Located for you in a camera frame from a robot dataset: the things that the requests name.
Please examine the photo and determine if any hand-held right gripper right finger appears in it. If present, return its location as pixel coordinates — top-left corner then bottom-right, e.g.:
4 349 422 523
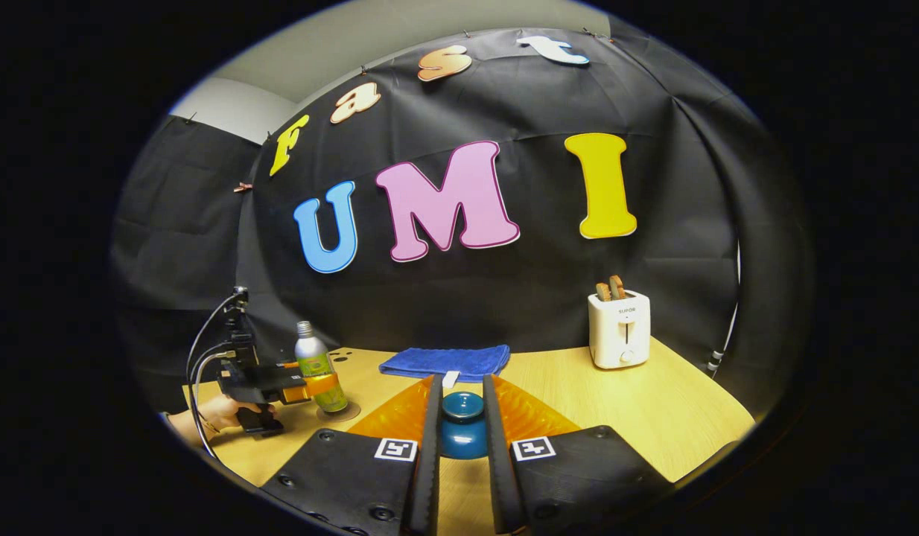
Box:
482 374 676 536

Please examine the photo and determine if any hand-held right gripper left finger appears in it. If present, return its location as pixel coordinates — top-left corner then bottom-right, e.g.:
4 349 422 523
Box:
260 374 444 536

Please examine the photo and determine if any silver green label water bottle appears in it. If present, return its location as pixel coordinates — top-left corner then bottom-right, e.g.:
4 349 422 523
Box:
294 321 349 413

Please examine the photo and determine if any round brown coaster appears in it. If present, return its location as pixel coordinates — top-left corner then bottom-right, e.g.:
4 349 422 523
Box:
316 401 361 424

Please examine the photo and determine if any blue towel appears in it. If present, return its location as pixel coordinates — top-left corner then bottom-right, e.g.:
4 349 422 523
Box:
378 345 511 388

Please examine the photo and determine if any black backdrop cloth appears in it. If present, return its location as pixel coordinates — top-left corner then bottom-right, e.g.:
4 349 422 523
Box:
109 28 814 418

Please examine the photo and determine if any white toaster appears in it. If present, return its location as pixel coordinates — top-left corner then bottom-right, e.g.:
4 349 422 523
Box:
588 290 652 370

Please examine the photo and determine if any grey cable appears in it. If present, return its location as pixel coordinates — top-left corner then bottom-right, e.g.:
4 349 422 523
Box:
191 351 235 459

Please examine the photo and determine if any black cable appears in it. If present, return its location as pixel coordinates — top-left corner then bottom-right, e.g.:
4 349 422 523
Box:
186 292 241 388

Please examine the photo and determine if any white cable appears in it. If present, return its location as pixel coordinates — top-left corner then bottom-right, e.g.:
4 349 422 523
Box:
706 246 742 373

